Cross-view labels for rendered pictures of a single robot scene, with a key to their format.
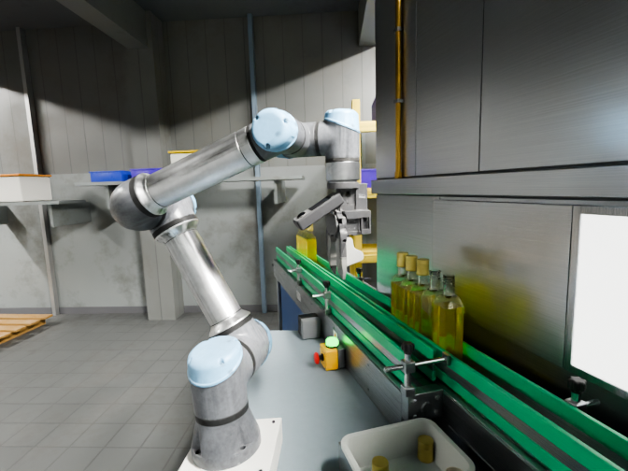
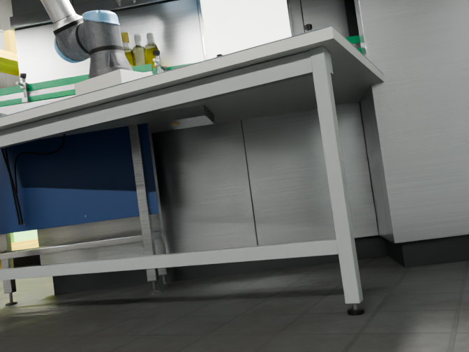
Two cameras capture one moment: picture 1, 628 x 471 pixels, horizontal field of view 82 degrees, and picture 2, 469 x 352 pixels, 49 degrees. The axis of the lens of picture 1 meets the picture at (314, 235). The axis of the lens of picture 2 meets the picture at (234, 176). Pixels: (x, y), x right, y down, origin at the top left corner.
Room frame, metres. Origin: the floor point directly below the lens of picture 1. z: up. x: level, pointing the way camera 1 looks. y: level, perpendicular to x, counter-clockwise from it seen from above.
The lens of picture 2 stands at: (-0.27, 1.67, 0.33)
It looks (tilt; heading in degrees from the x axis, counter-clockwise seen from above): 3 degrees up; 293
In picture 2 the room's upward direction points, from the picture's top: 8 degrees counter-clockwise
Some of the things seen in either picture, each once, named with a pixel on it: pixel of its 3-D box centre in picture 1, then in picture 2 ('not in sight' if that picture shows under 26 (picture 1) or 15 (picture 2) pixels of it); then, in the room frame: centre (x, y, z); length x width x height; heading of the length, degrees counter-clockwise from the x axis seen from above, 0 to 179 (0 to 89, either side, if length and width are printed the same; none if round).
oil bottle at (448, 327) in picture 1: (448, 334); (153, 66); (0.89, -0.33, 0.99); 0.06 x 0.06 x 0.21; 15
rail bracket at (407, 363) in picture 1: (417, 366); (159, 66); (0.80, -0.23, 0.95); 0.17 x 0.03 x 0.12; 106
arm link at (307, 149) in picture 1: (295, 139); not in sight; (0.82, 0.03, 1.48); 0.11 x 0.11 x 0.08; 76
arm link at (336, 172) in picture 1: (342, 173); not in sight; (0.82, -0.07, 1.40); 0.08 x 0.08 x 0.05
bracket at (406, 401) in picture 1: (422, 404); not in sight; (0.81, -0.25, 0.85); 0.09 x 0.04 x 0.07; 106
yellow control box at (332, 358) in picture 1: (331, 356); not in sight; (1.20, -0.05, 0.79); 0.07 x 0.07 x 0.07; 16
